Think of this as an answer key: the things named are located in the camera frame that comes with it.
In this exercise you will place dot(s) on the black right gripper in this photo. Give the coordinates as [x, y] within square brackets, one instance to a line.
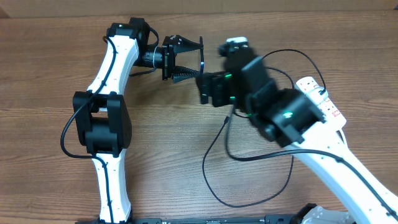
[222, 84]

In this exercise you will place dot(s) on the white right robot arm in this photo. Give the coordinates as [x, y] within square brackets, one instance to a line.
[304, 123]

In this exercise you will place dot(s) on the white power strip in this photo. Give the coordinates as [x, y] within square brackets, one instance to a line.
[333, 115]

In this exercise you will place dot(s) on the white charger plug adapter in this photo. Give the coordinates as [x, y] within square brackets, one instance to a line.
[317, 95]

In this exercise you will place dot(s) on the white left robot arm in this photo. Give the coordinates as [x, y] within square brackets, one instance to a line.
[102, 120]

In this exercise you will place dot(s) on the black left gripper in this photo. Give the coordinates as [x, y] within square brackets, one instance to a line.
[169, 57]

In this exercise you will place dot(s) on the Samsung Galaxy smartphone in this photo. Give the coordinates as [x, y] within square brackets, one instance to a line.
[201, 64]

